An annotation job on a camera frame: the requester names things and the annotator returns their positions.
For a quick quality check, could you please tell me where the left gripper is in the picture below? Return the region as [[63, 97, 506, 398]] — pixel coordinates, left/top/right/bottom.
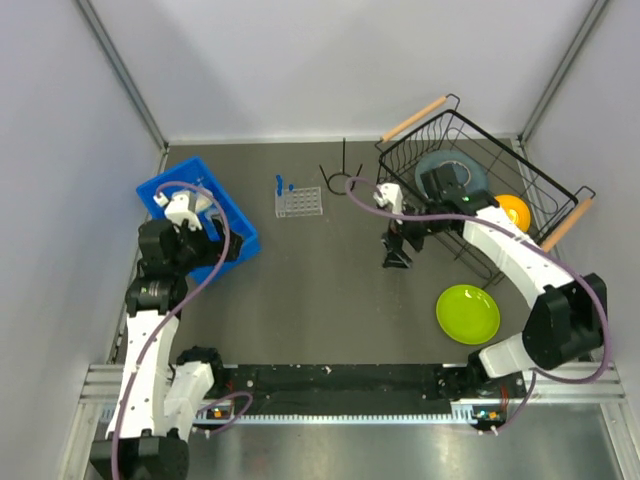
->
[[171, 213, 243, 274]]

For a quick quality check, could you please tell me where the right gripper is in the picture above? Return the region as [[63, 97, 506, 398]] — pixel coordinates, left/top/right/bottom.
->
[[381, 197, 443, 269]]

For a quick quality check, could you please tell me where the black wire ring stand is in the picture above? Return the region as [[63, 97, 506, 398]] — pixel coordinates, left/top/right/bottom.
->
[[318, 137, 354, 196]]

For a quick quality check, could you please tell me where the clear glass flask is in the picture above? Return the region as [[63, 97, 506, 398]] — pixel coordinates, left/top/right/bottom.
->
[[203, 214, 225, 242]]

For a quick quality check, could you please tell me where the bag of white powder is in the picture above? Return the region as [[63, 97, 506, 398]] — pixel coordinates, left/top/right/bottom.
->
[[189, 189, 213, 214]]

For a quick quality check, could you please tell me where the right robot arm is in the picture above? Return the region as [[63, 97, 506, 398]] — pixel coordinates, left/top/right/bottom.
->
[[373, 165, 607, 396]]

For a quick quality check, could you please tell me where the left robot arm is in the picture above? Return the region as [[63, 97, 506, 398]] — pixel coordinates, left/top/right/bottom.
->
[[89, 217, 242, 479]]

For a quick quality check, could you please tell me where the blue plastic bin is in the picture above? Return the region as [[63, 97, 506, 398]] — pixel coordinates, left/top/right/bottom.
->
[[136, 157, 261, 278]]

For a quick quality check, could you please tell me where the green plate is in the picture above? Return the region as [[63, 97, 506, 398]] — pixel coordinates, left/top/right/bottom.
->
[[435, 284, 501, 346]]

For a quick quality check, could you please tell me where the clear test tube rack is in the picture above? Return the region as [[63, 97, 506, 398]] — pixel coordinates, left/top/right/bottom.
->
[[274, 187, 324, 219]]

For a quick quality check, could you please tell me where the blue ceramic plate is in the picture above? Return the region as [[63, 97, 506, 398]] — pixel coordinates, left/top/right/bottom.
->
[[414, 150, 489, 197]]

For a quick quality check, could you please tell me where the orange bowl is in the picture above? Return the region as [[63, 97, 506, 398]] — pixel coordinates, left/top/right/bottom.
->
[[496, 194, 532, 233]]

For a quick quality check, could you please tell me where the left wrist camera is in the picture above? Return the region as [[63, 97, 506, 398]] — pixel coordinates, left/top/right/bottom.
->
[[153, 190, 203, 231]]

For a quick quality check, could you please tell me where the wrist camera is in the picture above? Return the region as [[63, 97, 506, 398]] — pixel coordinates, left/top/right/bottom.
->
[[153, 190, 203, 231], [373, 183, 404, 220]]

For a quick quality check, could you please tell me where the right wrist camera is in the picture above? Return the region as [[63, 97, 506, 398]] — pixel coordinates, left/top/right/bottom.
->
[[373, 183, 404, 220]]

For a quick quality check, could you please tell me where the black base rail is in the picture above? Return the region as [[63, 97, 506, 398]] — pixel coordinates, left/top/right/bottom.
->
[[222, 364, 478, 416]]

